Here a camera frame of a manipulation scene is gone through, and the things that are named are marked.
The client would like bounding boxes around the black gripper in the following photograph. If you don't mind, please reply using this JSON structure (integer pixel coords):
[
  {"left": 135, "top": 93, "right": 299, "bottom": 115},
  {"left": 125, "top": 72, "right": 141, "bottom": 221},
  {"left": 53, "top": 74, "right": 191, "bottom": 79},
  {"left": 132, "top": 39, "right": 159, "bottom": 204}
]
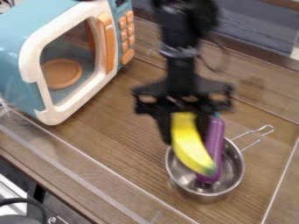
[{"left": 132, "top": 57, "right": 233, "bottom": 145}]

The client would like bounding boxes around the yellow toy banana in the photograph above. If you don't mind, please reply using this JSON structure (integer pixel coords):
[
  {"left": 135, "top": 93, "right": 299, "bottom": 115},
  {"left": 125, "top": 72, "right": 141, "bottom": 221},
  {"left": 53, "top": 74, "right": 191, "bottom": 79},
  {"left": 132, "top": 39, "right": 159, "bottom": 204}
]
[{"left": 171, "top": 112, "right": 217, "bottom": 176}]

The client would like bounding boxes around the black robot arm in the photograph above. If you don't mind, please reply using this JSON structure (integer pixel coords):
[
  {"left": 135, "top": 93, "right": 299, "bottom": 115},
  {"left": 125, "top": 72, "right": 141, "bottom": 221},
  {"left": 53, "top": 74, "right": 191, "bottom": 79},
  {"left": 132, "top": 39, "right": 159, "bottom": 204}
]
[{"left": 131, "top": 0, "right": 233, "bottom": 145}]

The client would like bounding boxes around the purple toy eggplant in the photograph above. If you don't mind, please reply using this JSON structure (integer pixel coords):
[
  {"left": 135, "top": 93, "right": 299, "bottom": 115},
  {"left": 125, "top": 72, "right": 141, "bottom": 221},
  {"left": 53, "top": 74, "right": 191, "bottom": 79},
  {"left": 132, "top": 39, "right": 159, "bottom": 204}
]
[{"left": 196, "top": 116, "right": 225, "bottom": 184}]

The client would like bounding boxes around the clear acrylic barrier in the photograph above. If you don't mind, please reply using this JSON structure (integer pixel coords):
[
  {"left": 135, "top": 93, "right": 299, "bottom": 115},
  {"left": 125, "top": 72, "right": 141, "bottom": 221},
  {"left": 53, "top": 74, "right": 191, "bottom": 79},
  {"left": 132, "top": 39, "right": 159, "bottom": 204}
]
[{"left": 0, "top": 102, "right": 199, "bottom": 224}]

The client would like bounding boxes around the blue toy microwave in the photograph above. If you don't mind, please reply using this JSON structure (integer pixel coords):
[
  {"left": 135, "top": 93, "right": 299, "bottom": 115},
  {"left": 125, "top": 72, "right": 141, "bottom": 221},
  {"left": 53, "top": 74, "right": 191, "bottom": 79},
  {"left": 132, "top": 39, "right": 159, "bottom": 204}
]
[{"left": 0, "top": 0, "right": 136, "bottom": 125}]

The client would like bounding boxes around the silver pot with handle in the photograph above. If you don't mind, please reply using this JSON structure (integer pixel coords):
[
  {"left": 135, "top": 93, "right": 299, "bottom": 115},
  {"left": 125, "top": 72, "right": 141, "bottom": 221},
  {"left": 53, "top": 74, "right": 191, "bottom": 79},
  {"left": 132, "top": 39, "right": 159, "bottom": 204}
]
[{"left": 164, "top": 124, "right": 275, "bottom": 204}]

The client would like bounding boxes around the black cable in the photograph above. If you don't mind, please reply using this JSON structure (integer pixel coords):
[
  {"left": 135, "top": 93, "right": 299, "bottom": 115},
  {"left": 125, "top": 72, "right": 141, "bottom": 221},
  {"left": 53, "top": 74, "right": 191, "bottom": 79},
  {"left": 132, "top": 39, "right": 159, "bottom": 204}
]
[{"left": 0, "top": 198, "right": 48, "bottom": 224}]

